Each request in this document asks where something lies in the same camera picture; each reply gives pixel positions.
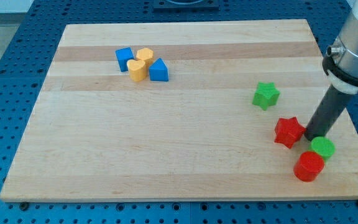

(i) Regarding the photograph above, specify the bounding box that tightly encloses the green star block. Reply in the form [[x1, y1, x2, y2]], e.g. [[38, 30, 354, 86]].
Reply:
[[252, 82, 280, 111]]

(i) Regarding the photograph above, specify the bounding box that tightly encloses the yellow heart block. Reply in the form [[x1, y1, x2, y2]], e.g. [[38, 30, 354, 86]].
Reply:
[[127, 59, 147, 82]]

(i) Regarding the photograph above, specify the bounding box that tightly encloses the yellow hexagon block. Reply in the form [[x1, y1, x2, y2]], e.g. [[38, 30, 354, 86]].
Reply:
[[135, 47, 154, 68]]

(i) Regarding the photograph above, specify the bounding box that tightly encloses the blue cube block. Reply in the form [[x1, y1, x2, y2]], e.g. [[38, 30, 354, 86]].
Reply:
[[115, 47, 134, 72]]

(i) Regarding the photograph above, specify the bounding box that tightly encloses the green cylinder block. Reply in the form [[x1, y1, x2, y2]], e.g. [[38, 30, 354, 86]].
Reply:
[[309, 136, 336, 162]]

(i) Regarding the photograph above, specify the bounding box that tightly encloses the blue triangle block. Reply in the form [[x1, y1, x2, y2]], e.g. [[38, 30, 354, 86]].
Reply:
[[149, 58, 169, 82]]

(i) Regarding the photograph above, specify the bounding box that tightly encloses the wooden board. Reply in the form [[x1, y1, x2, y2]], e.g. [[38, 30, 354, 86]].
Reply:
[[0, 19, 358, 203]]

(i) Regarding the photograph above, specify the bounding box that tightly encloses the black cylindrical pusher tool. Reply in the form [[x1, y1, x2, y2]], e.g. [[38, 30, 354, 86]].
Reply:
[[304, 85, 353, 141]]

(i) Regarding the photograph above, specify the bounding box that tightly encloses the red cylinder block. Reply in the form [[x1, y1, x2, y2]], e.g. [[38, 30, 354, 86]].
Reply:
[[293, 151, 324, 182]]

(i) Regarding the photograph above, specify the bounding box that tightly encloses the red star block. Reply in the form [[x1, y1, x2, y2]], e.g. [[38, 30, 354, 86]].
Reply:
[[274, 117, 306, 149]]

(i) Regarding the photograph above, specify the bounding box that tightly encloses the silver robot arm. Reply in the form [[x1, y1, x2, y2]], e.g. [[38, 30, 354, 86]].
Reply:
[[323, 0, 358, 95]]

